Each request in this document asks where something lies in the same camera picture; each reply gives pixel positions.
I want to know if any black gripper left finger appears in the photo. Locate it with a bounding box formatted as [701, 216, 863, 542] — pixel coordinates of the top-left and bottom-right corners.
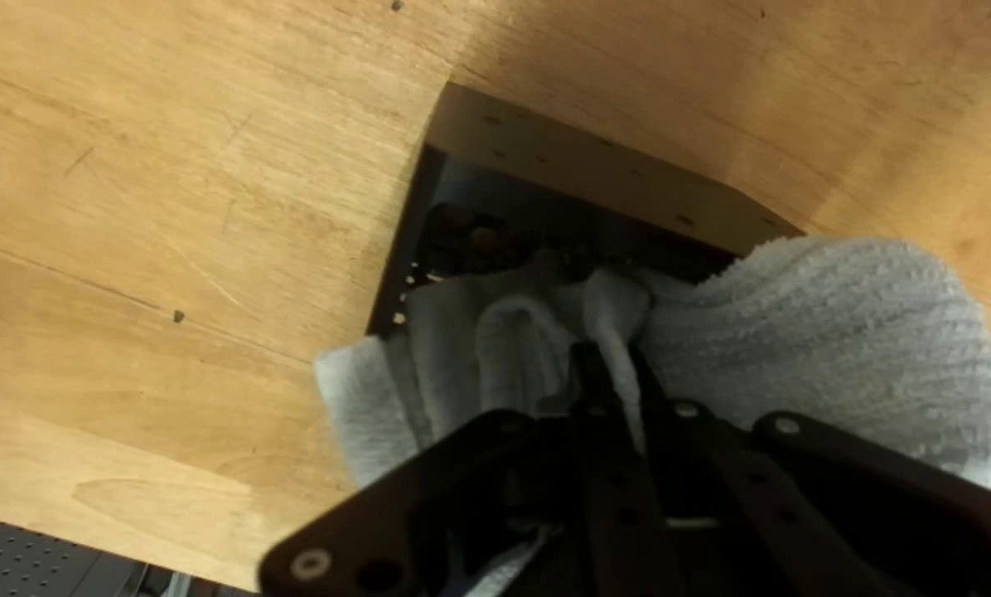
[254, 341, 672, 597]

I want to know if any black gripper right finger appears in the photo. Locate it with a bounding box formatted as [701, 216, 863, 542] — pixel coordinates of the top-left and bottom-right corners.
[631, 363, 991, 597]

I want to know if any white terry cloth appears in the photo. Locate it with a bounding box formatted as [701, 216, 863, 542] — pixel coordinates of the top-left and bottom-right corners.
[310, 231, 991, 494]

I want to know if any black perforated box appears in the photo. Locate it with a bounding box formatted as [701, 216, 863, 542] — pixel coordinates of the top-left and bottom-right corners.
[365, 79, 806, 445]

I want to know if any black perforated panel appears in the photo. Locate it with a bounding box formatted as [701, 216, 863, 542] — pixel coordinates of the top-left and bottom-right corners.
[0, 510, 191, 597]

